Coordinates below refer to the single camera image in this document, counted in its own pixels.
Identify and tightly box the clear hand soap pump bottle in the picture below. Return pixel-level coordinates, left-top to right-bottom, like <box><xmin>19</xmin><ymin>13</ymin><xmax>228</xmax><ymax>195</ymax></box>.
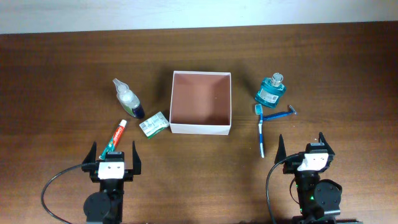
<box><xmin>113</xmin><ymin>78</ymin><xmax>145</xmax><ymax>119</ymax></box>

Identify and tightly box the blue mouthwash bottle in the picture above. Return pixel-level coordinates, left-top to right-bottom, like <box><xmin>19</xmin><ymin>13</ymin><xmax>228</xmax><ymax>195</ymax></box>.
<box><xmin>255</xmin><ymin>73</ymin><xmax>286</xmax><ymax>108</ymax></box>

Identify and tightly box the white green soap packet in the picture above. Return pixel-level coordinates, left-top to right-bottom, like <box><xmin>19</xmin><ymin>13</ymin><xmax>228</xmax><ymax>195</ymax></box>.
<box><xmin>139</xmin><ymin>111</ymin><xmax>170</xmax><ymax>139</ymax></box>

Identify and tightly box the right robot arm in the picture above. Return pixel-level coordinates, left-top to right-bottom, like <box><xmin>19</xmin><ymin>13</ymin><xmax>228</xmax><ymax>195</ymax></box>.
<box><xmin>266</xmin><ymin>133</ymin><xmax>359</xmax><ymax>224</ymax></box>

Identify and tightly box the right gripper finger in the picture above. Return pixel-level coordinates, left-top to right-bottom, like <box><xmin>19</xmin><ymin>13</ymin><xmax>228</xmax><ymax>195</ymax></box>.
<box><xmin>274</xmin><ymin>134</ymin><xmax>287</xmax><ymax>164</ymax></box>
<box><xmin>318</xmin><ymin>132</ymin><xmax>335</xmax><ymax>156</ymax></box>

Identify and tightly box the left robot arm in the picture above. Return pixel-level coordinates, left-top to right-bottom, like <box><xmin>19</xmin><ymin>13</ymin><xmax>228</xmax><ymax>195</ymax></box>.
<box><xmin>81</xmin><ymin>142</ymin><xmax>141</xmax><ymax>223</ymax></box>

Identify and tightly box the blue white toothbrush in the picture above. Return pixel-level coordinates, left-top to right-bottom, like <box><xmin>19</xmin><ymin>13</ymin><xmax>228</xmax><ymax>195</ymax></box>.
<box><xmin>254</xmin><ymin>104</ymin><xmax>265</xmax><ymax>158</ymax></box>

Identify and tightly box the blue disposable razor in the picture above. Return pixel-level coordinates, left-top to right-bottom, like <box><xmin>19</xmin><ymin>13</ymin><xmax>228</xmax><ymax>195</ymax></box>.
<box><xmin>262</xmin><ymin>105</ymin><xmax>297</xmax><ymax>121</ymax></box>

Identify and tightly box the white cardboard box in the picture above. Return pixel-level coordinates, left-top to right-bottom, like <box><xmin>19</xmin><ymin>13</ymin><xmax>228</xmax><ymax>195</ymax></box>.
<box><xmin>169</xmin><ymin>71</ymin><xmax>232</xmax><ymax>136</ymax></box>

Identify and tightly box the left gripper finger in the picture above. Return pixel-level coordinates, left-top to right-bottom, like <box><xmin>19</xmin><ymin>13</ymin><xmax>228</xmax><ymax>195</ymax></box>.
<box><xmin>82</xmin><ymin>141</ymin><xmax>97</xmax><ymax>164</ymax></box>
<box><xmin>132</xmin><ymin>141</ymin><xmax>142</xmax><ymax>170</ymax></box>

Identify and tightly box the red green toothpaste tube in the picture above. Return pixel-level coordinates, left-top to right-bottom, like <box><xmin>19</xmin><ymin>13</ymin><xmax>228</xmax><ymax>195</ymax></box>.
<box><xmin>99</xmin><ymin>119</ymin><xmax>127</xmax><ymax>159</ymax></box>

